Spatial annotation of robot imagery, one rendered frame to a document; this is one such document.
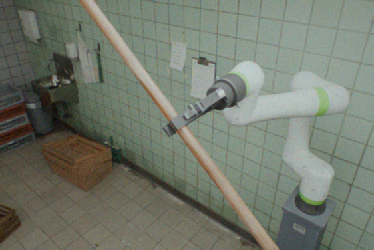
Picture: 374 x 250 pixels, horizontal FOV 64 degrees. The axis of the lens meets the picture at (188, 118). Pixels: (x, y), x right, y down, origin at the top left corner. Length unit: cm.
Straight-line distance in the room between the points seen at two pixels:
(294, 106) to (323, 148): 99
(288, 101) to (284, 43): 86
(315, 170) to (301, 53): 74
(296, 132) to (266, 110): 46
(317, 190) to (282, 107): 55
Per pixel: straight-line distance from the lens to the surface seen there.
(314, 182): 151
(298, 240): 174
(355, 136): 201
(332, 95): 125
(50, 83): 424
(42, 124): 464
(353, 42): 184
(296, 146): 155
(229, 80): 87
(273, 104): 109
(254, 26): 202
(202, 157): 72
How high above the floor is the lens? 233
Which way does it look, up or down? 30 degrees down
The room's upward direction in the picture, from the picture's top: straight up
